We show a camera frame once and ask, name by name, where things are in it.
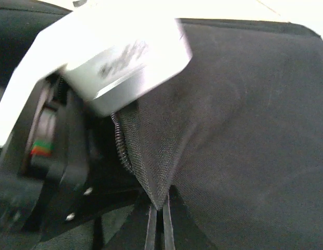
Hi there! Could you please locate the black student backpack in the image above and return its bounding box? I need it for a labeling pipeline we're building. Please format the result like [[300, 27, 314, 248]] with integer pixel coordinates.
[[0, 5, 323, 250]]

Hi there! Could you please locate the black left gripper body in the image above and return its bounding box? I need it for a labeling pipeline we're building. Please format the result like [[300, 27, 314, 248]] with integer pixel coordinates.
[[0, 75, 141, 240]]

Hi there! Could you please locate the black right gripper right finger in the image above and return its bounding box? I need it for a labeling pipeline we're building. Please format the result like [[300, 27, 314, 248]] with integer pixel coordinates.
[[162, 186, 218, 250]]

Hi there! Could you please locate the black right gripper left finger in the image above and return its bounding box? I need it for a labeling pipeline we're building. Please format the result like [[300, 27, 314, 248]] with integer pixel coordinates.
[[104, 197, 158, 250]]

